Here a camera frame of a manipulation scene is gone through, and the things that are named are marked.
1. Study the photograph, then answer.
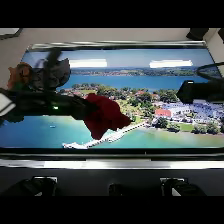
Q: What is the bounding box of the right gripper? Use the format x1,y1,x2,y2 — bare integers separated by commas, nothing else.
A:
176,80,199,105

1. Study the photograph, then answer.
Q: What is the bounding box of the red garment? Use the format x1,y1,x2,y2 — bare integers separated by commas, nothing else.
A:
82,92,133,141

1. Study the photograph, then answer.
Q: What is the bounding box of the dark grey garment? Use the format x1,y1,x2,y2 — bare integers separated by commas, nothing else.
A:
29,47,72,92

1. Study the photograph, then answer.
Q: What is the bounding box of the orange garment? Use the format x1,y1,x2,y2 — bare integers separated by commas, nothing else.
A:
6,62,35,91

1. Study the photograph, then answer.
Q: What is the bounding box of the black cable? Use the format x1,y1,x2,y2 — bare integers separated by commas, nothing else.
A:
195,61,224,83

